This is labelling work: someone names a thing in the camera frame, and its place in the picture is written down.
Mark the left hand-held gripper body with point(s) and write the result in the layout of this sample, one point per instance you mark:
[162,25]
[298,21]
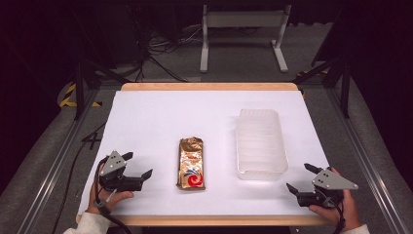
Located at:
[112,165]

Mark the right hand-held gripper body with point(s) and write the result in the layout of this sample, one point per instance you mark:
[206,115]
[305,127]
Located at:
[329,182]

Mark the person's right hand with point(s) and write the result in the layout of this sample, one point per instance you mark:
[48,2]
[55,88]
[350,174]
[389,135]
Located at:
[344,208]

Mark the person's left hand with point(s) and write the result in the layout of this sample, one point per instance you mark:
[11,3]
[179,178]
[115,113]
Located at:
[112,199]

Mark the white table sheet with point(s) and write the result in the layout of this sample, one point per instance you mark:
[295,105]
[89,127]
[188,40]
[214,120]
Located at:
[156,123]

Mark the gold snack packet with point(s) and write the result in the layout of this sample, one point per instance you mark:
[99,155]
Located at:
[191,164]

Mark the clear plastic container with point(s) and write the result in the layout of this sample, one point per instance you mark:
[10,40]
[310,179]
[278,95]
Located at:
[261,144]

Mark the yellow black floor tape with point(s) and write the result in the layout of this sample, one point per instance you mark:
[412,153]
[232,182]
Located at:
[69,97]

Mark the black tripod stand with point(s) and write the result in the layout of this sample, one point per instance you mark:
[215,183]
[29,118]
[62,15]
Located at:
[81,84]
[341,78]

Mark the white metal stand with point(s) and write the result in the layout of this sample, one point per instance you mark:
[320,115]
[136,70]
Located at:
[243,19]

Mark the aluminium floor rail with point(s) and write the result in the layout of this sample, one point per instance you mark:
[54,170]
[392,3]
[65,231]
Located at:
[52,169]
[367,162]

